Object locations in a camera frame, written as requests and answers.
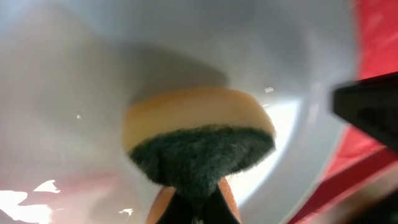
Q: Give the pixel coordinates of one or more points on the green yellow sponge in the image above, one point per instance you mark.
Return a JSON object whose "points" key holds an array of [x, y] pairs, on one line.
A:
{"points": [[189, 141]]}

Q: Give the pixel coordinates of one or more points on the pale green plate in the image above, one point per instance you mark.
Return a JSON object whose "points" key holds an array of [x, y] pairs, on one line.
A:
{"points": [[70, 68]]}

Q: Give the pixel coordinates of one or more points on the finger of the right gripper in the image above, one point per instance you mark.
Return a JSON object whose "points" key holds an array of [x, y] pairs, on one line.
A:
{"points": [[371, 106]]}

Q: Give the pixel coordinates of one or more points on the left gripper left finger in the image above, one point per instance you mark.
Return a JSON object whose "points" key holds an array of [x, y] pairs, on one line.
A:
{"points": [[178, 211]]}

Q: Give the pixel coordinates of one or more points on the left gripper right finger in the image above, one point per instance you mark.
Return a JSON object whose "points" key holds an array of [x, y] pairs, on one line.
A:
{"points": [[217, 211]]}

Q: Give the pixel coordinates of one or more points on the red plastic tray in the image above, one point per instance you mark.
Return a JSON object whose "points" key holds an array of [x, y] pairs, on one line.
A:
{"points": [[360, 185]]}

